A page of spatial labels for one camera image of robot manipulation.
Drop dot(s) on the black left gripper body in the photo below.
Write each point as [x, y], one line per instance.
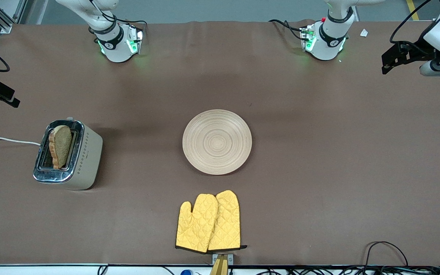
[419, 51]

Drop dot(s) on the brown bread toast slice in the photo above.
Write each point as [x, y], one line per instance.
[62, 147]

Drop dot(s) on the round wooden plate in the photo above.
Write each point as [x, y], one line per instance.
[217, 142]

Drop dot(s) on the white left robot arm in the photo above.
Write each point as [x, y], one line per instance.
[329, 44]

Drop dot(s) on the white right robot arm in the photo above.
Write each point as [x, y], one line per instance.
[115, 49]

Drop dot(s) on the small white paper scrap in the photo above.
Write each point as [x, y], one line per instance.
[364, 33]

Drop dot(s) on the chrome and beige toaster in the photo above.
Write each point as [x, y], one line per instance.
[84, 160]

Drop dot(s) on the brown table cloth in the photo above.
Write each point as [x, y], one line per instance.
[166, 95]

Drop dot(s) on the yellow quilted oven mitt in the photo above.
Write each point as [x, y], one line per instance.
[228, 221]
[196, 225]

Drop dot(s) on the small blue object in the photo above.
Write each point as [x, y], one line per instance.
[186, 272]

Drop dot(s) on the aluminium frame profile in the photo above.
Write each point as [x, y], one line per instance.
[2, 23]

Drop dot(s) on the grey metal bracket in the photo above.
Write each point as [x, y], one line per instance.
[230, 259]

